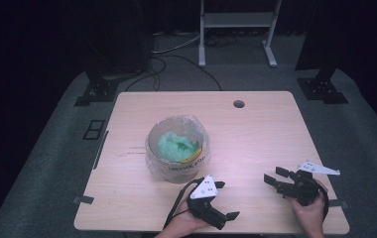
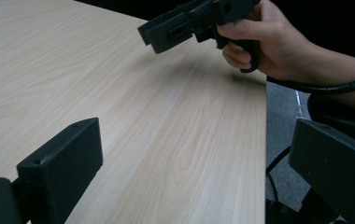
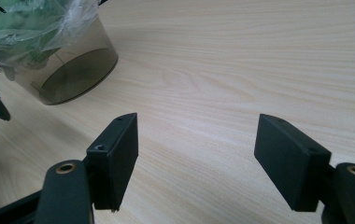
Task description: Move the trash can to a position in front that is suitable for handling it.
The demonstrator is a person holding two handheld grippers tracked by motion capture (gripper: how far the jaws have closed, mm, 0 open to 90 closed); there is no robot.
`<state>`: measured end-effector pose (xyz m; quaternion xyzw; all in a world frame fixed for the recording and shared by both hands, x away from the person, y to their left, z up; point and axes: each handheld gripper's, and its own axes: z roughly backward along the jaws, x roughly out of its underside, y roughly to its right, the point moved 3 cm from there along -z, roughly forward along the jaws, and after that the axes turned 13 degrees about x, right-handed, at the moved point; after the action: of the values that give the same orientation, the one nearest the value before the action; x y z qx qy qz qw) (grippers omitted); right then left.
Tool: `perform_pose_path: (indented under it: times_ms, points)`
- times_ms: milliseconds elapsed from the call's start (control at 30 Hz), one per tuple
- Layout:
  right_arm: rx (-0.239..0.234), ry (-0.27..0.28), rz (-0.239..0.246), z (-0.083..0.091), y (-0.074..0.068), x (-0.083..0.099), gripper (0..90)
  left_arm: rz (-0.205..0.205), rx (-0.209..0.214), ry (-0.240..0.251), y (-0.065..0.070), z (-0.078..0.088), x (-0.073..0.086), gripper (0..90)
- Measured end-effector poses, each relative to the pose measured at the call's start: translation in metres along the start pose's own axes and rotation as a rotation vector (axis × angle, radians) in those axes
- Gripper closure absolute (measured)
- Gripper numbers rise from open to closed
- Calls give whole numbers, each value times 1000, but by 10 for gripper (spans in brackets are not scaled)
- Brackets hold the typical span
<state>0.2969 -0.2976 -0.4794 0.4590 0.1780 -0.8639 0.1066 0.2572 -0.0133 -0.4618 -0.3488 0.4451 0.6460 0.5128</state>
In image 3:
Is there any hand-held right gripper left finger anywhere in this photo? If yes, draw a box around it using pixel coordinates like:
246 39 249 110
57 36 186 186
85 112 139 213

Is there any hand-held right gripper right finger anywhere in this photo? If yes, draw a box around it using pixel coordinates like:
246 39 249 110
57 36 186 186
253 113 333 213

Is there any clear plastic bag green print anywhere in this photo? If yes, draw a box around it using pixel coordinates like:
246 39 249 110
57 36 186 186
0 0 101 82

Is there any translucent brown round container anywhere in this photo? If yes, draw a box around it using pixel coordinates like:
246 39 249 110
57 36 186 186
11 16 120 106

